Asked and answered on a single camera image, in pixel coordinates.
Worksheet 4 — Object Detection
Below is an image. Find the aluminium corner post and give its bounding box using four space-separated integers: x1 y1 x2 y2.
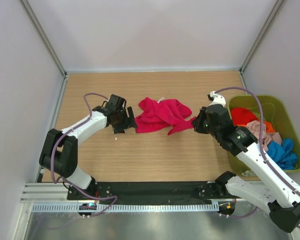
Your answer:
239 0 287 77
19 0 67 78

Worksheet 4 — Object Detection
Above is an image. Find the white slotted cable duct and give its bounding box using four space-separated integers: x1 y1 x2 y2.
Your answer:
31 202 219 213

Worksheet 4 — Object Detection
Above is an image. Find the right aluminium corner post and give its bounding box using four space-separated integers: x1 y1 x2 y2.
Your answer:
239 0 287 77

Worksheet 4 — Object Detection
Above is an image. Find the beige pink t shirt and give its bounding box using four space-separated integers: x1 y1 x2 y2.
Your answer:
250 125 283 151

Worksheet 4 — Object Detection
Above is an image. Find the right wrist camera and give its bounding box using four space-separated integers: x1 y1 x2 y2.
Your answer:
207 91 226 107

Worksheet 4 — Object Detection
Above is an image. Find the red t shirt in bin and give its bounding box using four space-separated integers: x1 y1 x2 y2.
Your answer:
230 107 258 127

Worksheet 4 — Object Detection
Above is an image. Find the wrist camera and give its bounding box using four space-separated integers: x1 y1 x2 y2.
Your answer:
101 94 127 112
207 91 226 107

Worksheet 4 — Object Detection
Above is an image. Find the aluminium frame rail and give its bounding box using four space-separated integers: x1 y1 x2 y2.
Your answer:
19 180 295 204

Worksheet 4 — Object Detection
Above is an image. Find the olive green plastic bin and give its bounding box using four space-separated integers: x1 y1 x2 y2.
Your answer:
227 95 300 177

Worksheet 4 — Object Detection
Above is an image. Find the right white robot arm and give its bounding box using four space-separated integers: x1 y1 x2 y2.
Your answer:
192 104 300 233

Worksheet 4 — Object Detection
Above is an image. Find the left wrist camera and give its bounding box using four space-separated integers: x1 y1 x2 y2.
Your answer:
101 94 127 112

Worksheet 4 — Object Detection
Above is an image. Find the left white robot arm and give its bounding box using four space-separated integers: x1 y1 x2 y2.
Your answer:
39 106 138 200

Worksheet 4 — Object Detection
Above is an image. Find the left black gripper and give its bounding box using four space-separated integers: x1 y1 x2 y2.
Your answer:
113 107 138 134

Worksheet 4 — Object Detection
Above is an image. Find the magenta red t shirt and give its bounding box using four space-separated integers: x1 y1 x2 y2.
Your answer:
135 97 196 136

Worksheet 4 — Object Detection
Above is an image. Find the blue t shirt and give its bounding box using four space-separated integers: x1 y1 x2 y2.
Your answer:
267 138 298 170

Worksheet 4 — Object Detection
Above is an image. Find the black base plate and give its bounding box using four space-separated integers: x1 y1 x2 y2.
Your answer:
66 181 238 201

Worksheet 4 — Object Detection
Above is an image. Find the orange t shirt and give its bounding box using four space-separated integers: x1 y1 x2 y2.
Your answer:
239 120 275 133

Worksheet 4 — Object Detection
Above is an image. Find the left aluminium corner post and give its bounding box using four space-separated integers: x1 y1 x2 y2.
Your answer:
19 0 67 78

